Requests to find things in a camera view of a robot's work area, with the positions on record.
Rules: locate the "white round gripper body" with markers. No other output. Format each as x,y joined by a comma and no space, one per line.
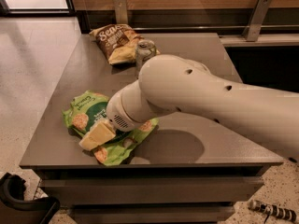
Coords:
118,115

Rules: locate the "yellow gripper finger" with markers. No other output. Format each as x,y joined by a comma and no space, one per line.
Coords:
101,132

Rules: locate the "green rice chip bag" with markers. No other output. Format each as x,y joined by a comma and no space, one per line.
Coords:
91,106

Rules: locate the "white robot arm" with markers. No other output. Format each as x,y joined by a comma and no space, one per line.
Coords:
168,84

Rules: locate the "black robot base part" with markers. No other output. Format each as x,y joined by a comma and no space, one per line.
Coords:
15,210

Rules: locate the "brown and yellow chip bag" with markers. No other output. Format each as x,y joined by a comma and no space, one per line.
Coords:
117,42

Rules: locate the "silver soda can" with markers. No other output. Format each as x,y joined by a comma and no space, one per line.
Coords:
145,49

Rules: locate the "grey drawer cabinet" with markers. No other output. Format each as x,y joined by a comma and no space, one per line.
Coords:
189,170

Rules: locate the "black and white striped tool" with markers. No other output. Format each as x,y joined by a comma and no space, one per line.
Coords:
274,211

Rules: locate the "left metal bracket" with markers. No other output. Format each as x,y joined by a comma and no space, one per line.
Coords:
121,11

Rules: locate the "metal bracket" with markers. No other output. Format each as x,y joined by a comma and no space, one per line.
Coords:
121,11
253,29

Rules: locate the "right metal bracket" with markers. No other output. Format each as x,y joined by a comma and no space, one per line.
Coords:
253,29

